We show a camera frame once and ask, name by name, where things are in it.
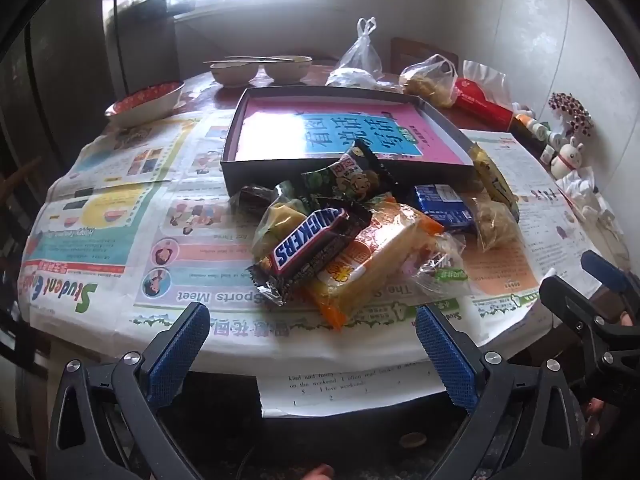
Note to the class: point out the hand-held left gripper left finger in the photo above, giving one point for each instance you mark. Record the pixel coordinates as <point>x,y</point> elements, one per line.
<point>177,355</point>

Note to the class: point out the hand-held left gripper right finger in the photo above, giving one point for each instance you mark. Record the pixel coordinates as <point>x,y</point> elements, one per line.
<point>445,355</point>

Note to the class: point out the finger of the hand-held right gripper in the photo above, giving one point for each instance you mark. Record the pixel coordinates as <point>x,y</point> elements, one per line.
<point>607,271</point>
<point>570,300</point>

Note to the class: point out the clear packet with red sweet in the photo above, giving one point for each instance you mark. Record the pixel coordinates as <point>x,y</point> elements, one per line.
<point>442,267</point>

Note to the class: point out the fluffy floss pastry clear packet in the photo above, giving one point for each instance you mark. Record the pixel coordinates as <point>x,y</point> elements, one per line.
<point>492,227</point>

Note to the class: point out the orange clear cracker packet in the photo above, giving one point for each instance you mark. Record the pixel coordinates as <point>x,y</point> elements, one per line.
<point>380,255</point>

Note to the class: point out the long yellow snack packet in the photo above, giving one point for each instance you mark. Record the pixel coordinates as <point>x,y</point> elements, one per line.
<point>492,180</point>

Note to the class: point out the blue biscuit packet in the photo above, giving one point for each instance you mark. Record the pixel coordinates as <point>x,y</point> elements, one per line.
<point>442,205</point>

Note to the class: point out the yellow pastry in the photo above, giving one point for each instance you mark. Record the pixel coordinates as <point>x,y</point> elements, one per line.
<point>277,222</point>

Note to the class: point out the brown chocolate bar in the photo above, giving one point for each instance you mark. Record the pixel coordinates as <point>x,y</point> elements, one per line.
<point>307,247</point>

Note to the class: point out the dark brown cake clear wrapper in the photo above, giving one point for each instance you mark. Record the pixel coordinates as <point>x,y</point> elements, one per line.
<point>252,200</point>

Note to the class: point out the black green cartoon snack packet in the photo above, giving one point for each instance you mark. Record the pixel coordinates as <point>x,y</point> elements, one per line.
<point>350,177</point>

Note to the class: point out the dark grey shallow cardboard box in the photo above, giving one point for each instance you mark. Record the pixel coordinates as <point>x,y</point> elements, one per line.
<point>350,172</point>

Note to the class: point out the plastic bag of fried snacks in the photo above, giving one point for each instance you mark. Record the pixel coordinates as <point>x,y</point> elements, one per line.
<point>427,82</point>

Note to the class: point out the person's right hand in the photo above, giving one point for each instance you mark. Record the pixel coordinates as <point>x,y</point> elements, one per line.
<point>594,417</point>

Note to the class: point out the newspaper sheet with orange panel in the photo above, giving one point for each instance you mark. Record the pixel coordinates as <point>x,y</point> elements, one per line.
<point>545,240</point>

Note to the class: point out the crumpled white tissue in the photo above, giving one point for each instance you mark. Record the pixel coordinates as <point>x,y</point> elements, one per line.
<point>587,195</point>

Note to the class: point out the round tan cap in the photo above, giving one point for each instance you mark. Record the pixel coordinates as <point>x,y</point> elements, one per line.
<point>413,441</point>

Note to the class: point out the white printed paper sheet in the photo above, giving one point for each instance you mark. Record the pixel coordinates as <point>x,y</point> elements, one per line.
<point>350,392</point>

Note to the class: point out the white rabbit figurine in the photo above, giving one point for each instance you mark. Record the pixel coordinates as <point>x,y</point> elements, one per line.
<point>567,160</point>

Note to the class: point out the colourful student newspaper sheet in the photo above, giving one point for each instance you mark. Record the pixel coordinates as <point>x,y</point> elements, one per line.
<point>100,240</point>

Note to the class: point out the brown dried flower decoration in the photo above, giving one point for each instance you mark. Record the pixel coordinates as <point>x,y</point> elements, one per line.
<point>572,112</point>

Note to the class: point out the person's foot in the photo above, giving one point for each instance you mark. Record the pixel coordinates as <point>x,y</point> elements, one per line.
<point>320,472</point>

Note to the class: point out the red tissue pack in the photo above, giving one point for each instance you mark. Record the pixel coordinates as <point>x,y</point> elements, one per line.
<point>485,102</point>

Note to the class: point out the curved wooden chair back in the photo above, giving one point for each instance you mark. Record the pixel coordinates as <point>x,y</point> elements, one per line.
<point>17,177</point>

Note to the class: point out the pink workbook with blue label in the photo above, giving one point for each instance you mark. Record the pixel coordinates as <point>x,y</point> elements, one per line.
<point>280,130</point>

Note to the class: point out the red patterned bowl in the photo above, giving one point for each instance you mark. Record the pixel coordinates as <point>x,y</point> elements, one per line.
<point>145,105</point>

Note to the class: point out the white ceramic bowl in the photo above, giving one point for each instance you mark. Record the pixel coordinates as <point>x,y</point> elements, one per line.
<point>234,76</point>
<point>287,71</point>

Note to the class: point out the dark refrigerator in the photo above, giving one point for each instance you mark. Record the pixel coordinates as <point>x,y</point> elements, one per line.
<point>65,85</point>

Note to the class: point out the wooden chopsticks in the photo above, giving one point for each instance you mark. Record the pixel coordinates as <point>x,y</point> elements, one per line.
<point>260,58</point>
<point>225,62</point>

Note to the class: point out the dark wooden chair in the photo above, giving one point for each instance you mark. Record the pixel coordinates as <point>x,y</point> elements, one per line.
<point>405,52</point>

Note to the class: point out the tied clear plastic bag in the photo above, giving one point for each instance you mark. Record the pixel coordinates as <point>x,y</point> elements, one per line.
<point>357,60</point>

